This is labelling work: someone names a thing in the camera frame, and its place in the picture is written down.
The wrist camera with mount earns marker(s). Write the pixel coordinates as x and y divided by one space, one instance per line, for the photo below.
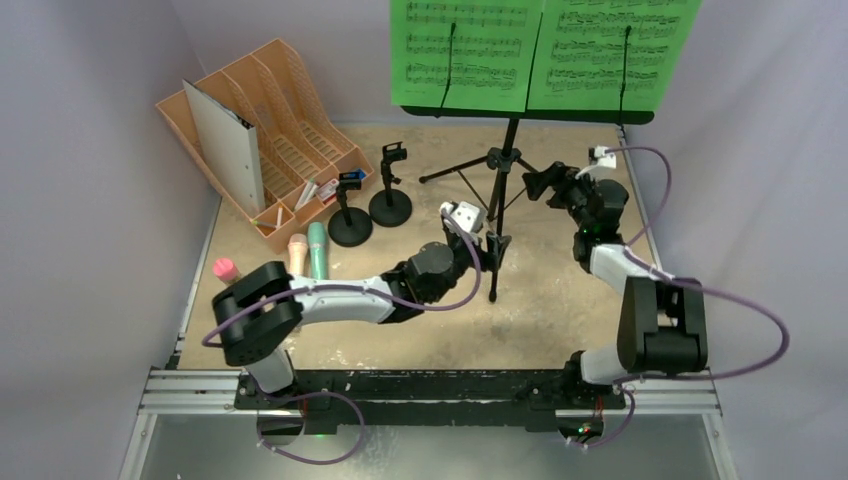
462 216
602 161

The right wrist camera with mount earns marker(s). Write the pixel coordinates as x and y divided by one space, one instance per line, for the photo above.
602 161

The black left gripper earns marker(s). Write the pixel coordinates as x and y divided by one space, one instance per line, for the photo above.
489 261

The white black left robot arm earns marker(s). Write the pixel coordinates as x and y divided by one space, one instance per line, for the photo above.
258 312

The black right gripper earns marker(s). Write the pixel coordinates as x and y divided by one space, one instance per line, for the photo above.
559 183

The grey binder folder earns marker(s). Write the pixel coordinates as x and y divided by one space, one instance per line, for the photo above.
230 148

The black mic stand for pink mic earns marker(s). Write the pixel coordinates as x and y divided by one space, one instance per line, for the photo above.
349 226

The pink toy microphone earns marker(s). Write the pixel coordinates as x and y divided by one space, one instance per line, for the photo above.
298 249

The mint green toy microphone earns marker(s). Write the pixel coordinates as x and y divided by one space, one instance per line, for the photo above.
317 243

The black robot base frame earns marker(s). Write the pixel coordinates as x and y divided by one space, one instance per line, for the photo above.
538 400

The green sheet music paper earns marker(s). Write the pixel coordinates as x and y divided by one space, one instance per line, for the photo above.
465 55
608 55

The green capped marker front slot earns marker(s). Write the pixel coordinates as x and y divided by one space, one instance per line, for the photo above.
265 225

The green capped marker slot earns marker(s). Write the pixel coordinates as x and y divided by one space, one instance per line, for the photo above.
265 225
305 187

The green capped marker middle slot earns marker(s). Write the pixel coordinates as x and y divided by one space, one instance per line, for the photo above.
305 187

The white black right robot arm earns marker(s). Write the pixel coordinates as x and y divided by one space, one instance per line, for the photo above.
662 326

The black mic stand with green mic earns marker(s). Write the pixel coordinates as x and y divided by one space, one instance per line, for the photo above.
390 207

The black tripod music stand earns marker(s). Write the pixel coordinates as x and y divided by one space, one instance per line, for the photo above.
502 159

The orange plastic file organizer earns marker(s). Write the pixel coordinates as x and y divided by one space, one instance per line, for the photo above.
271 89

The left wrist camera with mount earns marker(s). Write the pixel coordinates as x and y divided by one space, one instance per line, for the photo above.
462 216

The red white staples box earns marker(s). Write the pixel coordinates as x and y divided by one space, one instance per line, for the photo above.
326 193

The pink capped bottle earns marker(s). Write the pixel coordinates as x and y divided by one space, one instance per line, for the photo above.
226 271

